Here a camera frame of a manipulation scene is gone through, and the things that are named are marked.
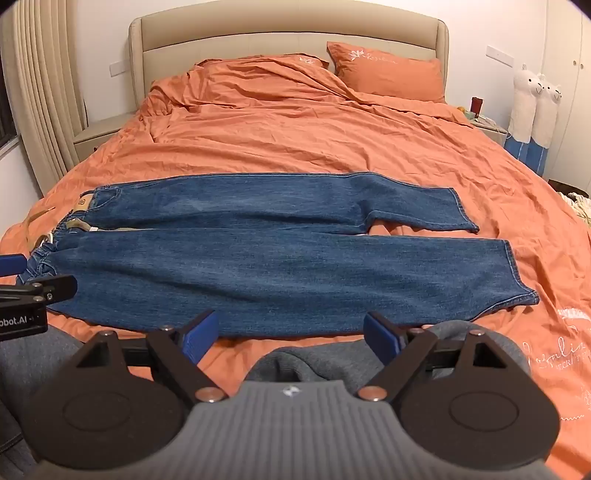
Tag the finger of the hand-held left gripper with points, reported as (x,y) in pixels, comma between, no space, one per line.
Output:
(11,265)
(51,290)

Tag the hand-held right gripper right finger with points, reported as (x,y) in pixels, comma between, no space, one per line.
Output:
(379,336)

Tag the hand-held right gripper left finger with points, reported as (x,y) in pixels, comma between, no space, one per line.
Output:
(202,334)

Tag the tan fabric belt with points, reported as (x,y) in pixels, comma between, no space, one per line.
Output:
(37,221)

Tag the blue denim pants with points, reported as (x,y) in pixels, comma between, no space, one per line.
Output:
(277,277)

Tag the grey knit clothing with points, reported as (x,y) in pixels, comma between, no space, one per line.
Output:
(323,362)

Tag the dark window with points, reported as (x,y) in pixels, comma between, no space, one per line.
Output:
(5,115)

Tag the beige nightstand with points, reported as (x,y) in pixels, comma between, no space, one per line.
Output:
(99,131)
(491,131)

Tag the beige curtain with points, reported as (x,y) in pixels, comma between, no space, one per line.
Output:
(46,92)

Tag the orange duvet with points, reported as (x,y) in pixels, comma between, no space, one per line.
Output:
(300,138)

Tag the white knitted cloth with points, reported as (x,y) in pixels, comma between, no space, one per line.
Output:
(577,207)

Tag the orange embroidered pillow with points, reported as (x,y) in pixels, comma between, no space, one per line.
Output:
(277,60)
(388,74)

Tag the white alpaca plush toy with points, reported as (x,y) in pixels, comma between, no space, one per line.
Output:
(547,120)

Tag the white wardrobe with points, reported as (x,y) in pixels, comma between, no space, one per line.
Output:
(572,92)

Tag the beige upholstered headboard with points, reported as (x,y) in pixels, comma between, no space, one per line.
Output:
(277,32)

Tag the white wall switch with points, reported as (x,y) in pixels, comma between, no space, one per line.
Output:
(500,54)
(117,69)

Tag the white appliance by wall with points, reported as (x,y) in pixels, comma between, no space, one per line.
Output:
(524,106)

